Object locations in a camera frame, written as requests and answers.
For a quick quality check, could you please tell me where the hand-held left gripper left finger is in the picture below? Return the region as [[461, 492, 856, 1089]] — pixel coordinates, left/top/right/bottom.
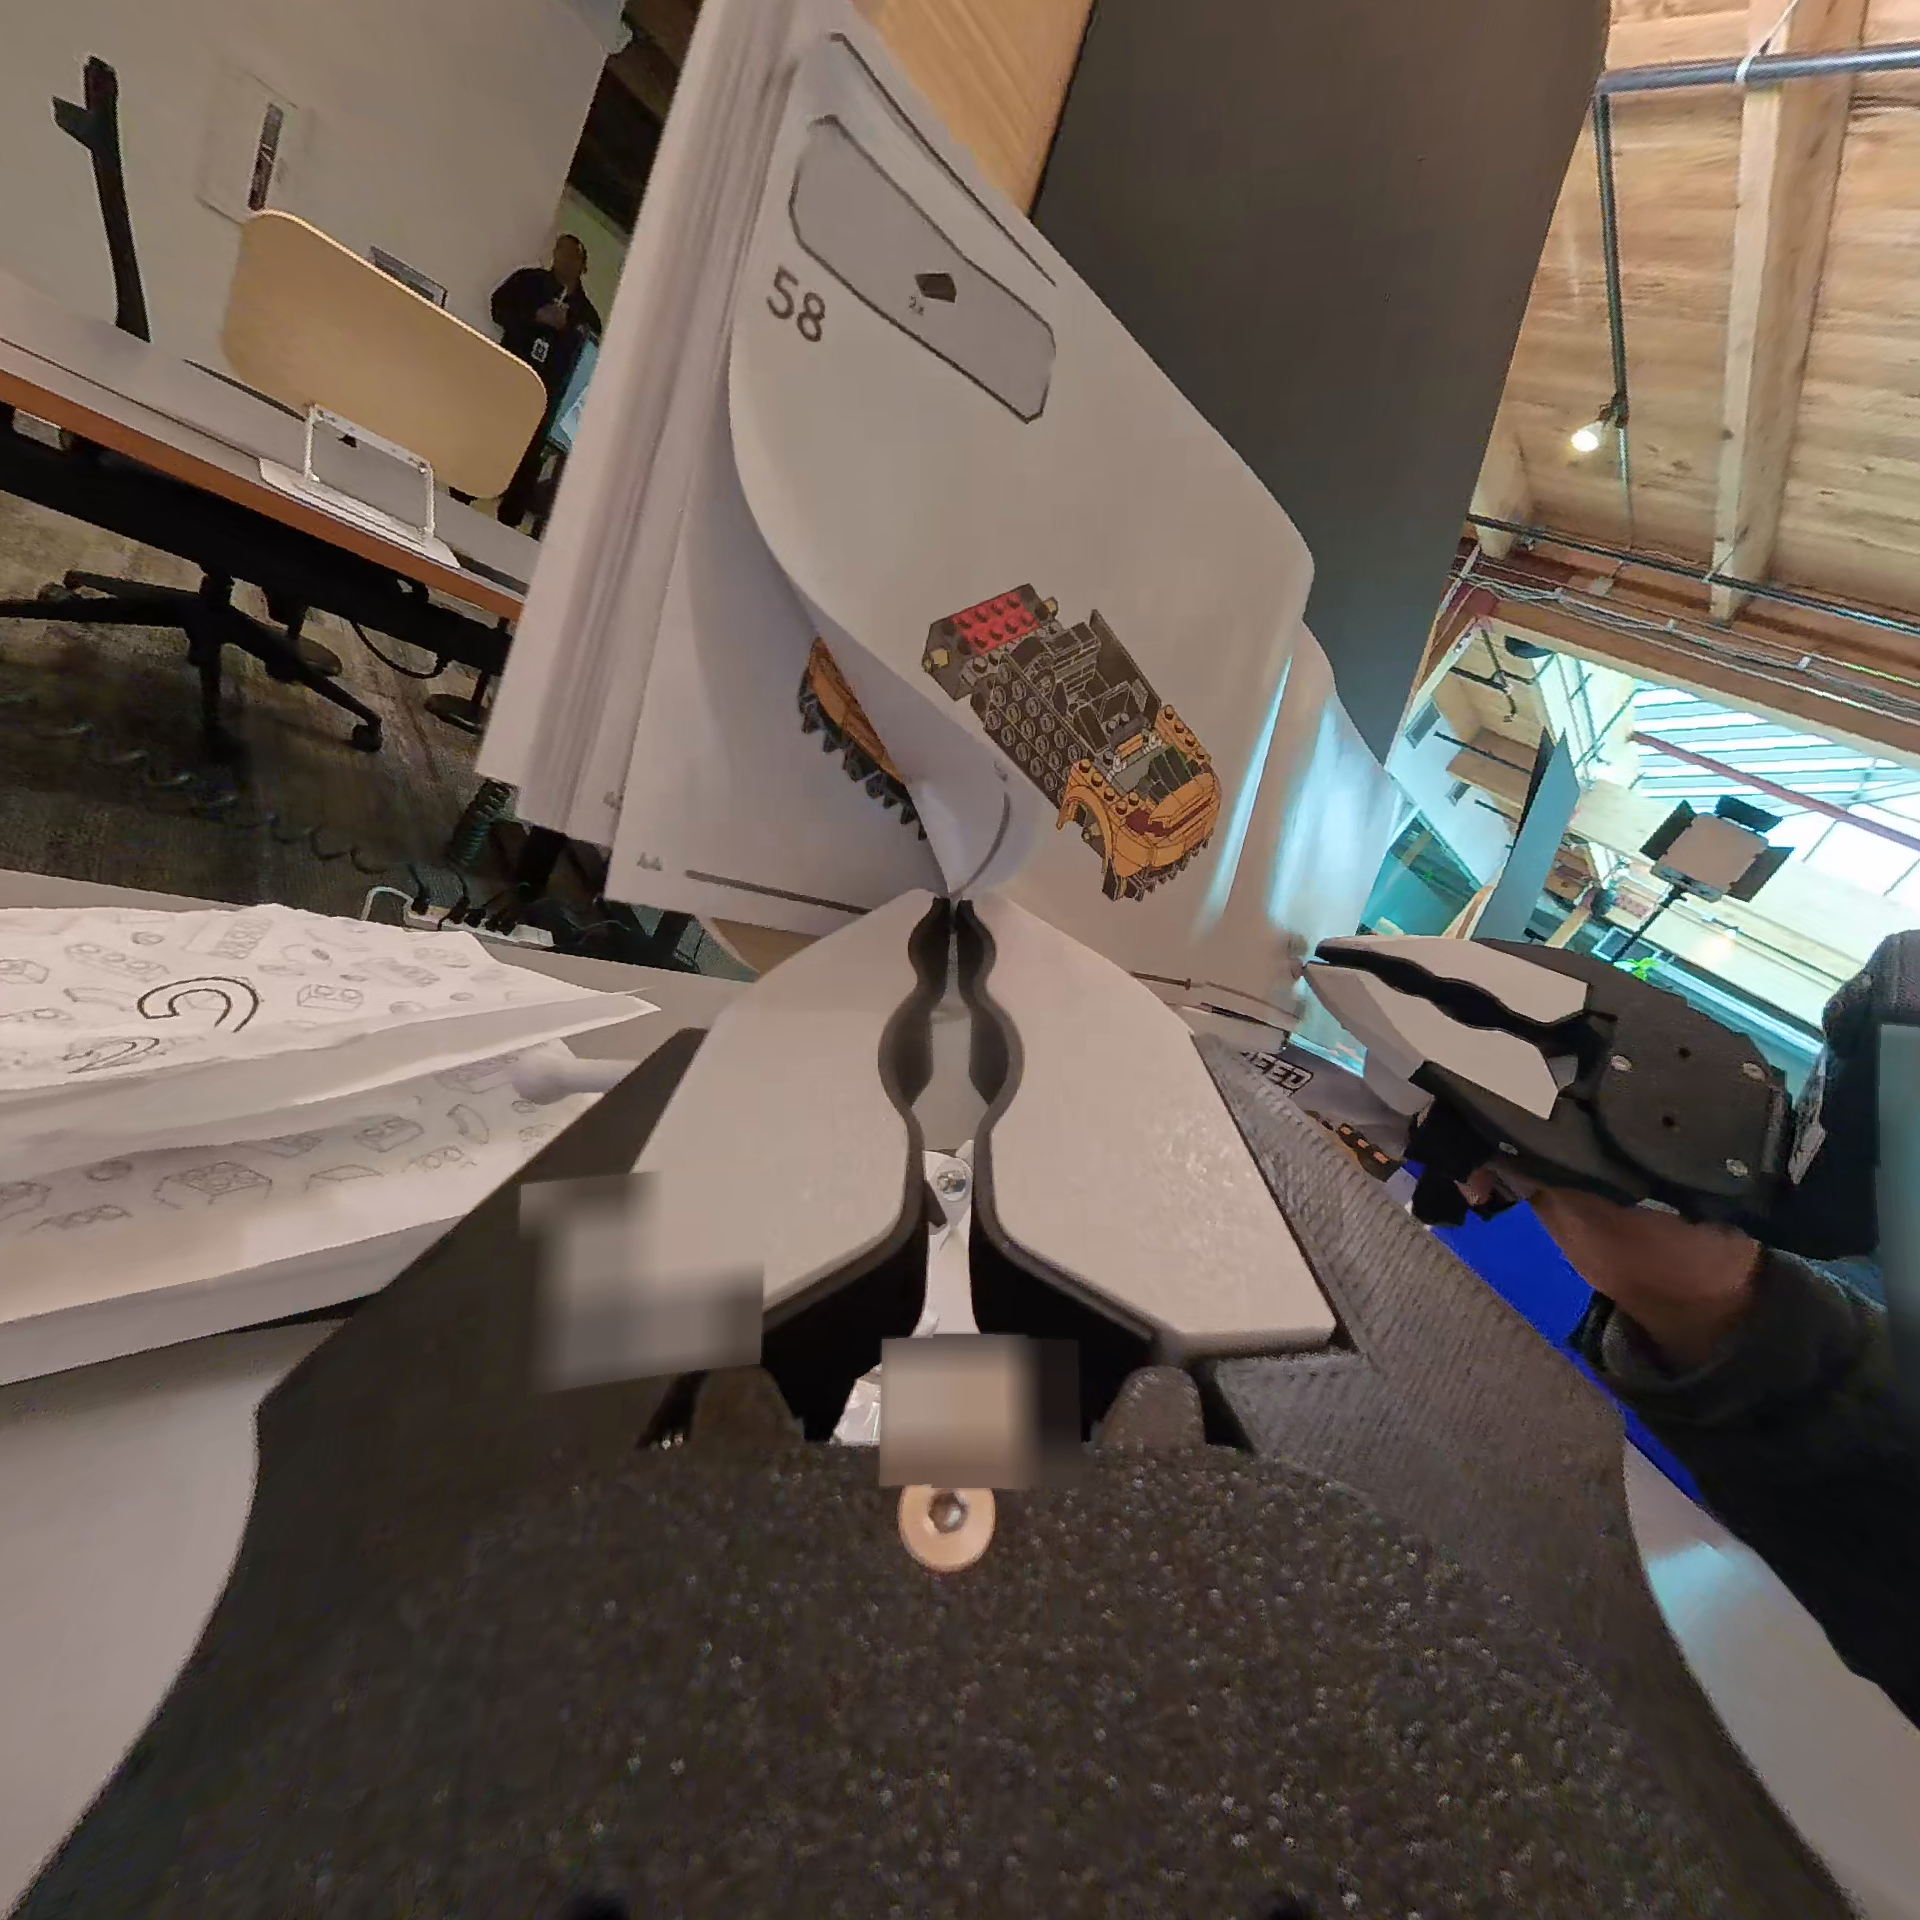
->
[[637, 892, 954, 1438]]

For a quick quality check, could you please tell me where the white power strip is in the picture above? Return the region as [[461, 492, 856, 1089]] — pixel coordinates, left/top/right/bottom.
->
[[365, 885, 561, 944]]

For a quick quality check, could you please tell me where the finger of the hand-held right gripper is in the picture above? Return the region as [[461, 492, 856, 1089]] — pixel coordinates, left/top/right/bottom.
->
[[1314, 934, 1597, 1035], [1302, 968, 1566, 1122]]

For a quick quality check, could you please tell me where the white and plywood chair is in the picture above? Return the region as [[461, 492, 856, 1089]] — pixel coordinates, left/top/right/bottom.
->
[[222, 211, 551, 505]]

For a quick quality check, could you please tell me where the black office chair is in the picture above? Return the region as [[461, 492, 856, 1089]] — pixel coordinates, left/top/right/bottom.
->
[[0, 562, 386, 760]]

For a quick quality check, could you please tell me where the white printed paper bag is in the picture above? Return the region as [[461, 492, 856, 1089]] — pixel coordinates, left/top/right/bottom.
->
[[0, 900, 658, 1100], [0, 1035, 650, 1391]]

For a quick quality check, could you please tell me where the lego instruction booklet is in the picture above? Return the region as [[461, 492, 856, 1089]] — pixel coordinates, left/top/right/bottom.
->
[[477, 0, 1417, 1026]]

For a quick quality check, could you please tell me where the lego set box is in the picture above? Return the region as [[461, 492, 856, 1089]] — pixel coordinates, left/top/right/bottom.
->
[[1222, 1042, 1421, 1203]]

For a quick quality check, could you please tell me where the white book stand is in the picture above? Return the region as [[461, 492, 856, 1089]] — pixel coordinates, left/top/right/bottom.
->
[[510, 1046, 985, 1249]]

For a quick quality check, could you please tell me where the white desk stand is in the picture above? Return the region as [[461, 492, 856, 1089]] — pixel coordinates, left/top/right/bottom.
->
[[263, 402, 463, 567]]

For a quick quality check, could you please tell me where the person's right hand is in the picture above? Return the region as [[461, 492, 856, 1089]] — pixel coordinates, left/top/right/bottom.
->
[[1459, 1158, 1771, 1327]]

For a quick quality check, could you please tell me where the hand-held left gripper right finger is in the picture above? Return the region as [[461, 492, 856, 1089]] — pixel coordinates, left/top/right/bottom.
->
[[956, 892, 1341, 1423]]

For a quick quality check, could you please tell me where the black studio light panel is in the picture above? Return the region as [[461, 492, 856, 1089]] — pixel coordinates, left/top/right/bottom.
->
[[1639, 798, 1798, 907]]

